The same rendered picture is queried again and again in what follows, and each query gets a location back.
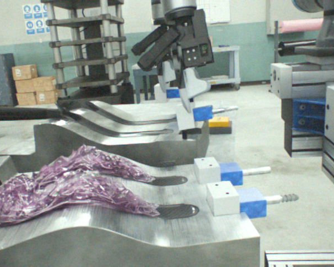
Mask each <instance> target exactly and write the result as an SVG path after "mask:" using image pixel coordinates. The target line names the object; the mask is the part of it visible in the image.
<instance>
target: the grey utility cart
mask: <svg viewBox="0 0 334 267"><path fill-rule="evenodd" d="M239 48H240V46H229V47H222V48H219V47H212V49H213V53H223V52H228V61H229V76H228V79H222V80H211V77H208V78H201V79H202V80H206V81H209V82H210V84H211V85H219V84H227V83H230V84H229V87H230V88H234V90H235V91H238V90H240V86H239V84H240V77H239V51H238V50H239ZM233 52H234V63H233Z"/></svg>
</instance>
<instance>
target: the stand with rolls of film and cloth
mask: <svg viewBox="0 0 334 267"><path fill-rule="evenodd" d="M322 22H323V18H316V19H303V20H295V21H282V22H280V23H279V26H278V20H277V21H274V63H278V54H279V55H280V56H281V57H284V56H296V55H302V54H299V53H295V52H294V51H295V47H300V46H315V45H316V44H315V42H316V39H306V40H293V41H280V43H279V44H278V29H279V32H280V33H290V32H303V31H319V30H320V28H321V26H322Z"/></svg>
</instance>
